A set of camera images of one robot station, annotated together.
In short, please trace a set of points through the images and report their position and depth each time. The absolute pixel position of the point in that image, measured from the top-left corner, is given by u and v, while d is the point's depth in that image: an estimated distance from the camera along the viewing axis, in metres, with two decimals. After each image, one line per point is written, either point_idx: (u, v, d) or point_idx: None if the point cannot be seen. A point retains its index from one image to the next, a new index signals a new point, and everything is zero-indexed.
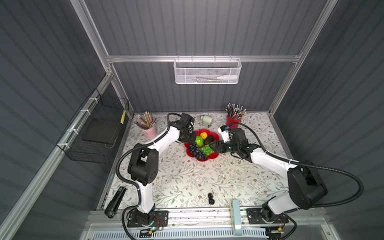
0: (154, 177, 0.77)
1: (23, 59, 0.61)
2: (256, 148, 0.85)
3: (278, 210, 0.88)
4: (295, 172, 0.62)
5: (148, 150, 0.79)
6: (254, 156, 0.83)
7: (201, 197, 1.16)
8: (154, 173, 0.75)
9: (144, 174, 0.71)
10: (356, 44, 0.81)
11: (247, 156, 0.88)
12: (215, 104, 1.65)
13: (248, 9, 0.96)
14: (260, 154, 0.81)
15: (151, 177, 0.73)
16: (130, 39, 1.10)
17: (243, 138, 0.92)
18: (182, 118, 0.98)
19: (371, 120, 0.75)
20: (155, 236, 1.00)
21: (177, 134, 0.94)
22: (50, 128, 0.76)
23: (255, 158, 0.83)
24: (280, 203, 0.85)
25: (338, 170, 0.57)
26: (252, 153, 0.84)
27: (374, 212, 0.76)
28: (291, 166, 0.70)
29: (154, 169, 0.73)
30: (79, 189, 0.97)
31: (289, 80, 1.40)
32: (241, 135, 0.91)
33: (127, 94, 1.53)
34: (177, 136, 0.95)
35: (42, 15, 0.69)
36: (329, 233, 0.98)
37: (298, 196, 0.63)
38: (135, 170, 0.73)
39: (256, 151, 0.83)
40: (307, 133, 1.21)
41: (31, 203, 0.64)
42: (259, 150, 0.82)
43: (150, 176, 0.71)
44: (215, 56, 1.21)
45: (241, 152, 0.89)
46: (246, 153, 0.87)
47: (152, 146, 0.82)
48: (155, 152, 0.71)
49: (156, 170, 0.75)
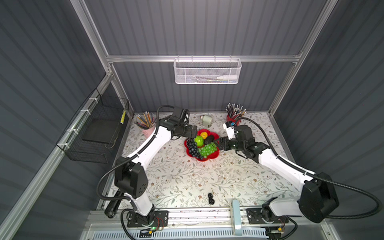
0: (144, 189, 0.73)
1: (24, 59, 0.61)
2: (265, 150, 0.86)
3: (279, 212, 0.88)
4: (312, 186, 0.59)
5: (133, 163, 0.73)
6: (263, 159, 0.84)
7: (201, 197, 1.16)
8: (144, 185, 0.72)
9: (132, 189, 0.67)
10: (357, 44, 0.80)
11: (254, 155, 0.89)
12: (215, 104, 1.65)
13: (248, 9, 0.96)
14: (270, 158, 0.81)
15: (140, 190, 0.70)
16: (130, 39, 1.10)
17: (250, 136, 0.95)
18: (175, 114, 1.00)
19: (371, 120, 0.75)
20: (155, 236, 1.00)
21: (168, 135, 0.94)
22: (50, 128, 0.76)
23: (264, 161, 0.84)
24: (282, 206, 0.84)
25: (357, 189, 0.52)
26: (260, 155, 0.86)
27: (374, 212, 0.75)
28: (306, 178, 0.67)
29: (142, 182, 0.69)
30: (79, 189, 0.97)
31: (289, 80, 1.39)
32: (248, 133, 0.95)
33: (127, 94, 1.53)
34: (168, 138, 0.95)
35: (42, 15, 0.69)
36: (329, 233, 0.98)
37: (309, 209, 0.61)
38: (122, 184, 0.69)
39: (265, 154, 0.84)
40: (307, 133, 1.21)
41: (31, 203, 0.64)
42: (270, 153, 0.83)
43: (138, 190, 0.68)
44: (215, 56, 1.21)
45: (247, 152, 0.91)
46: (253, 152, 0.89)
47: (136, 159, 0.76)
48: (139, 168, 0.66)
49: (144, 182, 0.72)
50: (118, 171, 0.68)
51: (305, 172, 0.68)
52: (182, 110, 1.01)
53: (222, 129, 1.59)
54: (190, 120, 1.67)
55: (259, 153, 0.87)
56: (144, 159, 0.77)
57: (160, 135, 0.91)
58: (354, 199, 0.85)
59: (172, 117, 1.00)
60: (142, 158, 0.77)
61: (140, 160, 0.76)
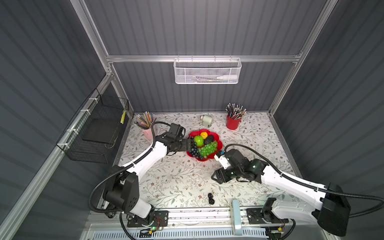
0: (132, 204, 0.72)
1: (24, 59, 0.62)
2: (265, 170, 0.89)
3: (281, 215, 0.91)
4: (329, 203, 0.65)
5: (127, 173, 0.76)
6: (268, 180, 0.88)
7: (201, 197, 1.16)
8: (133, 199, 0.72)
9: (122, 201, 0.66)
10: (356, 44, 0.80)
11: (255, 176, 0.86)
12: (215, 104, 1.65)
13: (248, 9, 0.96)
14: (275, 178, 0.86)
15: (130, 204, 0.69)
16: (130, 39, 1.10)
17: (241, 158, 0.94)
18: (172, 130, 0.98)
19: (371, 120, 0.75)
20: (155, 236, 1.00)
21: (164, 150, 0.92)
22: (50, 128, 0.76)
23: (270, 182, 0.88)
24: (288, 213, 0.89)
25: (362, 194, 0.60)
26: (263, 175, 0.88)
27: (374, 212, 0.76)
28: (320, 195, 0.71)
29: (132, 195, 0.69)
30: (79, 189, 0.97)
31: (289, 80, 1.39)
32: (238, 156, 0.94)
33: (127, 94, 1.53)
34: (164, 153, 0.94)
35: (42, 15, 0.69)
36: (329, 233, 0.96)
37: (332, 225, 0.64)
38: (111, 196, 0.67)
39: (268, 175, 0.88)
40: (307, 133, 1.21)
41: (31, 204, 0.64)
42: (273, 173, 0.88)
43: (128, 203, 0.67)
44: (215, 56, 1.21)
45: (247, 174, 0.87)
46: (253, 173, 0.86)
47: (131, 169, 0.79)
48: (134, 177, 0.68)
49: (134, 196, 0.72)
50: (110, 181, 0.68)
51: (317, 189, 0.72)
52: (178, 127, 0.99)
53: (222, 129, 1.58)
54: (190, 120, 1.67)
55: (260, 174, 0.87)
56: (139, 169, 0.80)
57: (157, 148, 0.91)
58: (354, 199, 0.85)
59: (169, 133, 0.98)
60: (138, 168, 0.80)
61: (135, 170, 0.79)
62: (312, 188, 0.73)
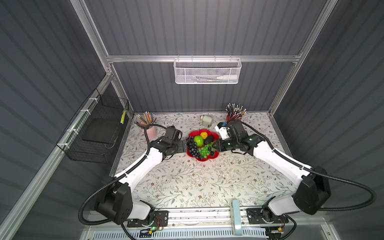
0: (126, 215, 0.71)
1: (24, 59, 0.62)
2: (260, 143, 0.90)
3: (278, 211, 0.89)
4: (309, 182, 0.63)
5: (119, 184, 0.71)
6: (259, 151, 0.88)
7: (201, 197, 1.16)
8: (127, 210, 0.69)
9: (114, 213, 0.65)
10: (356, 44, 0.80)
11: (249, 148, 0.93)
12: (215, 104, 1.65)
13: (248, 9, 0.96)
14: (266, 151, 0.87)
15: (123, 216, 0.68)
16: (130, 39, 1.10)
17: (241, 131, 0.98)
18: (168, 134, 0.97)
19: (371, 120, 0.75)
20: (155, 236, 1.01)
21: (159, 156, 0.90)
22: (50, 128, 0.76)
23: (260, 153, 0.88)
24: (282, 205, 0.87)
25: (353, 182, 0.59)
26: (256, 148, 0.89)
27: (374, 212, 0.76)
28: (302, 173, 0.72)
29: (125, 207, 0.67)
30: (79, 189, 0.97)
31: (289, 81, 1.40)
32: (239, 128, 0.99)
33: (127, 94, 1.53)
34: (159, 159, 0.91)
35: (42, 15, 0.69)
36: (329, 233, 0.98)
37: (305, 202, 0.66)
38: (103, 208, 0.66)
39: (261, 148, 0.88)
40: (307, 132, 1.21)
41: (30, 204, 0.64)
42: (266, 147, 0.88)
43: (120, 215, 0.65)
44: (215, 56, 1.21)
45: (242, 145, 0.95)
46: (248, 145, 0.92)
47: (124, 179, 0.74)
48: (125, 188, 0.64)
49: (128, 207, 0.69)
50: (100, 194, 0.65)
51: (302, 167, 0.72)
52: (174, 130, 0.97)
53: None
54: (190, 120, 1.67)
55: (254, 146, 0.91)
56: (131, 180, 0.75)
57: (152, 156, 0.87)
58: (354, 199, 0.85)
59: (165, 137, 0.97)
60: (130, 179, 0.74)
61: (127, 181, 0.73)
62: (298, 165, 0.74)
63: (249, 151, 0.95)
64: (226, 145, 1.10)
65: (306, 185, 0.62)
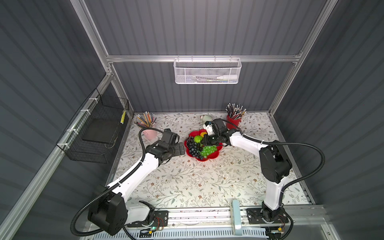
0: (120, 224, 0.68)
1: (24, 60, 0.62)
2: (235, 132, 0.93)
3: (273, 204, 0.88)
4: (265, 150, 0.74)
5: (113, 194, 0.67)
6: (233, 139, 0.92)
7: (201, 197, 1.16)
8: (122, 220, 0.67)
9: (108, 224, 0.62)
10: (356, 44, 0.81)
11: (227, 139, 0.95)
12: (215, 104, 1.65)
13: (248, 9, 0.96)
14: (237, 137, 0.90)
15: (117, 226, 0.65)
16: (130, 39, 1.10)
17: (222, 126, 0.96)
18: (165, 138, 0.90)
19: (371, 120, 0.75)
20: (155, 236, 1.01)
21: (155, 162, 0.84)
22: (50, 128, 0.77)
23: (233, 140, 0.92)
24: (269, 193, 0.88)
25: (303, 144, 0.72)
26: (231, 136, 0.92)
27: (374, 212, 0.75)
28: (262, 146, 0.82)
29: (119, 217, 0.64)
30: (79, 189, 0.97)
31: (289, 81, 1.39)
32: (220, 123, 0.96)
33: (127, 94, 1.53)
34: (156, 166, 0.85)
35: (42, 15, 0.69)
36: (329, 233, 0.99)
37: (269, 171, 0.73)
38: (97, 218, 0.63)
39: (234, 136, 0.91)
40: (307, 132, 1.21)
41: (30, 204, 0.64)
42: (237, 134, 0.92)
43: (114, 226, 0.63)
44: (215, 56, 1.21)
45: (221, 137, 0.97)
46: (226, 137, 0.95)
47: (117, 188, 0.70)
48: (119, 199, 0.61)
49: (122, 217, 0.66)
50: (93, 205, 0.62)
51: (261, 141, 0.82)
52: (171, 134, 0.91)
53: None
54: (190, 120, 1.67)
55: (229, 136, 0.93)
56: (125, 189, 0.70)
57: (147, 162, 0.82)
58: (355, 199, 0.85)
59: (161, 141, 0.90)
60: (124, 188, 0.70)
61: (120, 191, 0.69)
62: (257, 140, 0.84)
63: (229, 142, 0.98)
64: (211, 141, 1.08)
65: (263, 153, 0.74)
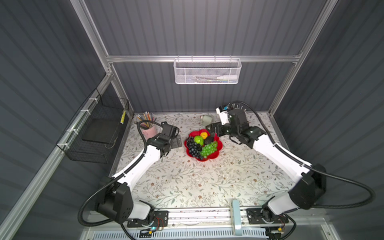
0: (127, 213, 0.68)
1: (25, 60, 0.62)
2: (261, 136, 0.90)
3: (278, 210, 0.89)
4: (309, 179, 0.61)
5: (118, 184, 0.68)
6: (259, 145, 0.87)
7: (201, 197, 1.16)
8: (128, 209, 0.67)
9: (115, 213, 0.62)
10: (356, 45, 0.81)
11: (250, 140, 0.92)
12: (215, 104, 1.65)
13: (248, 9, 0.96)
14: (268, 146, 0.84)
15: (124, 215, 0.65)
16: (130, 39, 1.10)
17: (243, 121, 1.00)
18: (165, 130, 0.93)
19: (371, 120, 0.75)
20: (155, 236, 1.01)
21: (157, 154, 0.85)
22: (50, 128, 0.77)
23: (259, 146, 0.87)
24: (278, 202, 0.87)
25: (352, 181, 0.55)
26: (256, 141, 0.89)
27: (374, 213, 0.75)
28: (302, 170, 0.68)
29: (126, 206, 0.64)
30: (79, 189, 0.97)
31: (289, 81, 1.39)
32: (242, 118, 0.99)
33: (127, 94, 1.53)
34: (158, 157, 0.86)
35: (41, 14, 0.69)
36: (329, 233, 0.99)
37: (300, 197, 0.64)
38: (103, 208, 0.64)
39: (262, 141, 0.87)
40: (307, 132, 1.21)
41: (30, 205, 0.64)
42: (267, 141, 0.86)
43: (121, 215, 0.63)
44: (215, 56, 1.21)
45: (243, 137, 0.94)
46: (248, 137, 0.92)
47: (122, 179, 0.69)
48: (125, 188, 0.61)
49: (129, 206, 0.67)
50: (99, 195, 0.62)
51: (303, 163, 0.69)
52: (171, 127, 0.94)
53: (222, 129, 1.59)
54: (190, 120, 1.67)
55: (254, 139, 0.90)
56: (130, 179, 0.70)
57: (149, 153, 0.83)
58: (355, 199, 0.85)
59: (162, 134, 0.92)
60: (129, 178, 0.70)
61: (126, 180, 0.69)
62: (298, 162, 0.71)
63: (249, 144, 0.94)
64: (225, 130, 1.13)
65: (305, 181, 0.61)
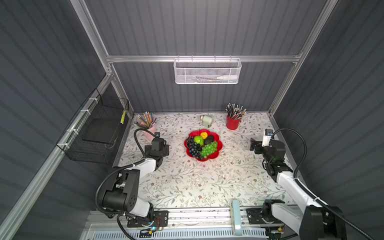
0: (131, 207, 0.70)
1: (25, 60, 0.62)
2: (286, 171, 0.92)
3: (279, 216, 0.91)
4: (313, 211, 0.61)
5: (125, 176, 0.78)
6: (281, 177, 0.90)
7: (201, 197, 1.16)
8: (132, 200, 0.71)
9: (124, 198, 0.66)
10: (356, 45, 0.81)
11: (274, 174, 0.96)
12: (215, 104, 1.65)
13: (248, 9, 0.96)
14: (287, 178, 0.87)
15: (130, 203, 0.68)
16: (130, 39, 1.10)
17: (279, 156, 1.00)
18: (154, 147, 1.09)
19: (371, 120, 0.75)
20: (155, 236, 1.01)
21: (153, 165, 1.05)
22: (50, 128, 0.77)
23: (281, 179, 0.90)
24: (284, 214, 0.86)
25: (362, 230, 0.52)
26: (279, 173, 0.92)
27: (373, 213, 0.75)
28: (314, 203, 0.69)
29: (133, 191, 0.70)
30: (79, 189, 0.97)
31: (289, 80, 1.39)
32: (280, 152, 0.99)
33: (127, 94, 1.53)
34: (154, 167, 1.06)
35: (42, 15, 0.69)
36: None
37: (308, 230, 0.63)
38: (110, 198, 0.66)
39: (284, 174, 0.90)
40: (307, 132, 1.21)
41: (30, 205, 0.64)
42: (289, 175, 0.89)
43: (129, 200, 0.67)
44: (215, 56, 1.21)
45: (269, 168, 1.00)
46: (274, 171, 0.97)
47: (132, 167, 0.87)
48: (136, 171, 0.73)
49: (133, 196, 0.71)
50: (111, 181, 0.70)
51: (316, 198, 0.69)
52: (158, 143, 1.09)
53: (222, 129, 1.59)
54: (190, 120, 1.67)
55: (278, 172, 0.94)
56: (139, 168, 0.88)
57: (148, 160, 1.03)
58: (354, 199, 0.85)
59: (153, 150, 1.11)
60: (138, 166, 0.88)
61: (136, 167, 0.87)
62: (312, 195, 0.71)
63: (273, 177, 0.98)
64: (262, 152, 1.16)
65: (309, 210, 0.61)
